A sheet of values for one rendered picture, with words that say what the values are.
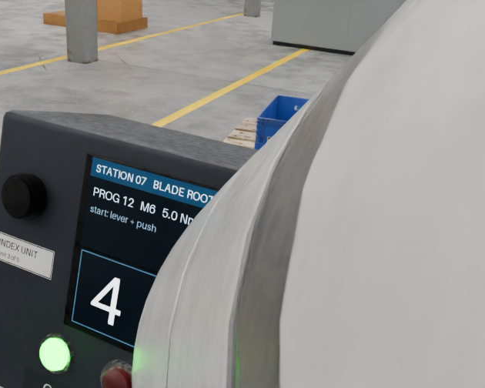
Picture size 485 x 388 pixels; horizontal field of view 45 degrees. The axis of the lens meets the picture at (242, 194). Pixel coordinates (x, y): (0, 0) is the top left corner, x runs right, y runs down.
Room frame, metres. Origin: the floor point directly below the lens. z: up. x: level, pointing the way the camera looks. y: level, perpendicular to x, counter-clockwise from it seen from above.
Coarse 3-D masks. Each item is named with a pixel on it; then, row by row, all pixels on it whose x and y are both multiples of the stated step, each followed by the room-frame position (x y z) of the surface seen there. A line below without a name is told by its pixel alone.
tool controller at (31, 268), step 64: (64, 128) 0.34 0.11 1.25; (128, 128) 0.38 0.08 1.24; (0, 192) 0.35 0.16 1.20; (64, 192) 0.33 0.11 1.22; (128, 192) 0.31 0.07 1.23; (192, 192) 0.29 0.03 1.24; (0, 256) 0.34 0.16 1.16; (64, 256) 0.32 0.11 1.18; (128, 256) 0.30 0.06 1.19; (0, 320) 0.32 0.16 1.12; (64, 320) 0.30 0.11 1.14; (0, 384) 0.31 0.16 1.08; (64, 384) 0.29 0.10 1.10
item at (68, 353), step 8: (48, 336) 0.30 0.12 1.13; (56, 336) 0.30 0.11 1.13; (64, 336) 0.30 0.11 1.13; (40, 344) 0.30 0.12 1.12; (48, 344) 0.30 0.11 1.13; (56, 344) 0.30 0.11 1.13; (64, 344) 0.30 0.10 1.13; (40, 352) 0.30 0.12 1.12; (48, 352) 0.29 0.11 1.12; (56, 352) 0.29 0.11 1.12; (64, 352) 0.29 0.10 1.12; (72, 352) 0.29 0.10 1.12; (48, 360) 0.29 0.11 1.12; (56, 360) 0.29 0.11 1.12; (64, 360) 0.29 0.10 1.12; (72, 360) 0.29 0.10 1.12; (48, 368) 0.29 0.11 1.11; (56, 368) 0.29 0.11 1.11; (64, 368) 0.29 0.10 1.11
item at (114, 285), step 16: (80, 256) 0.31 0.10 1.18; (96, 256) 0.31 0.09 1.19; (80, 272) 0.31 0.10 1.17; (96, 272) 0.30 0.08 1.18; (112, 272) 0.30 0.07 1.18; (128, 272) 0.30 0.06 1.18; (144, 272) 0.29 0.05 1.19; (80, 288) 0.30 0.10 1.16; (96, 288) 0.30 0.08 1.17; (112, 288) 0.30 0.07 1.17; (128, 288) 0.29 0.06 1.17; (144, 288) 0.29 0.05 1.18; (80, 304) 0.30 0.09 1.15; (96, 304) 0.30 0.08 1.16; (112, 304) 0.29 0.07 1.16; (128, 304) 0.29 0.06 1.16; (80, 320) 0.30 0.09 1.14; (96, 320) 0.29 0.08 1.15; (112, 320) 0.29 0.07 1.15; (128, 320) 0.29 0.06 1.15; (112, 336) 0.29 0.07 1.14; (128, 336) 0.28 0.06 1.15
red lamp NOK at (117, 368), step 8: (112, 360) 0.28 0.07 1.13; (120, 360) 0.28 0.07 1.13; (104, 368) 0.28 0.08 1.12; (112, 368) 0.28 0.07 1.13; (120, 368) 0.28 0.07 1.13; (128, 368) 0.28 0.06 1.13; (104, 376) 0.28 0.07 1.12; (112, 376) 0.27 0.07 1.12; (120, 376) 0.27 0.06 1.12; (128, 376) 0.27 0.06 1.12; (104, 384) 0.27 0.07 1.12; (112, 384) 0.27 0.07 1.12; (120, 384) 0.27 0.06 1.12; (128, 384) 0.27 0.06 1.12
